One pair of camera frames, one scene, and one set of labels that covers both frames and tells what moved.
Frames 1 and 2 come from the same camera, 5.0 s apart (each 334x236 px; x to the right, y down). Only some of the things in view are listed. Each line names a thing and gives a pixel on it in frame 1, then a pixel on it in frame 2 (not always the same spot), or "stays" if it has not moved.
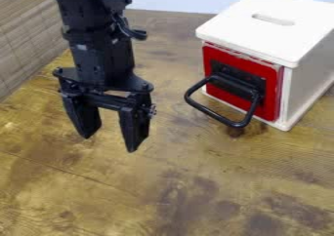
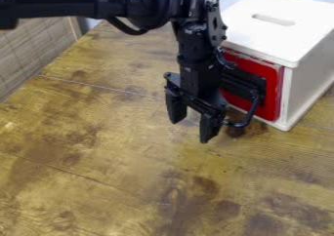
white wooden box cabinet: (281, 27) stays
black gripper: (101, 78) to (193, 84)
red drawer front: (232, 97) stays
